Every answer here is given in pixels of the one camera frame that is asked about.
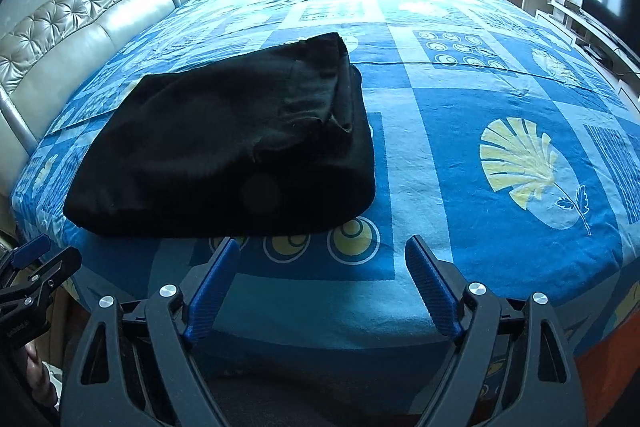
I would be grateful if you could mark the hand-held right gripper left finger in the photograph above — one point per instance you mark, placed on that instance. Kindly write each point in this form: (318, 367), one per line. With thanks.
(212, 289)

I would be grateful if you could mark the beige tufted leather headboard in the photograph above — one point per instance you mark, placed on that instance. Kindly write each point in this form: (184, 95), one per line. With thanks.
(75, 27)

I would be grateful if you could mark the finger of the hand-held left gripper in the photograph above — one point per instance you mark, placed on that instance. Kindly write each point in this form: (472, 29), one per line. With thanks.
(30, 252)
(55, 269)

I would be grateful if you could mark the blue patterned bedsheet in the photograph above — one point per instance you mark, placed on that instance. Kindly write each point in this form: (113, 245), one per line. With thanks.
(475, 82)

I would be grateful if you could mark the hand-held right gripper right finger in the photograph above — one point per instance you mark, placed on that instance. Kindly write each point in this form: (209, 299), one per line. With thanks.
(432, 287)

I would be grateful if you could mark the wooden bed frame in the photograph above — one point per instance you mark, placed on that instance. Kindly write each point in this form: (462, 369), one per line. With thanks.
(610, 372)

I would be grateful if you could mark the black pants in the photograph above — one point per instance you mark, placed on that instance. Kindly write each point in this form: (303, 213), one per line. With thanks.
(215, 162)

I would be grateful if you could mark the person's left hand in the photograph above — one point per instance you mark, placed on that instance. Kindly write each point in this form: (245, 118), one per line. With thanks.
(40, 374)

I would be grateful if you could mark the white television stand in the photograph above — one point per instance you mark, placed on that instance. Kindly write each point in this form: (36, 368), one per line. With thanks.
(580, 24)

